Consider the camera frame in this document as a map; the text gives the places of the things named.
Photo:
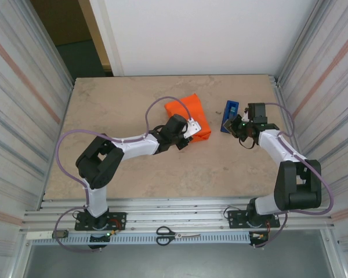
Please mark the orange wrapping paper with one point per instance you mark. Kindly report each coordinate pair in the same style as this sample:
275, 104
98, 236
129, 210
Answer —
197, 110

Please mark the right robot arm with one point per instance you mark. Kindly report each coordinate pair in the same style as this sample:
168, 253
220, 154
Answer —
295, 185

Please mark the small tan electronics box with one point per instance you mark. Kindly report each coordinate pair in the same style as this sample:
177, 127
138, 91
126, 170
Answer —
60, 234

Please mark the blue tape dispenser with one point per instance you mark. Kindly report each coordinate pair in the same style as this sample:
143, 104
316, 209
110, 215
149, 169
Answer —
225, 116

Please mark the black controller board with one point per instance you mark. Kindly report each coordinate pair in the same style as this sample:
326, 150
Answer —
258, 237
98, 239

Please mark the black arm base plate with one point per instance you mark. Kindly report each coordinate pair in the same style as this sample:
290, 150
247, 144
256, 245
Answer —
119, 217
235, 220

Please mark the white door frame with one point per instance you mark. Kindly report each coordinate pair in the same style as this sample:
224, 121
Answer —
105, 34

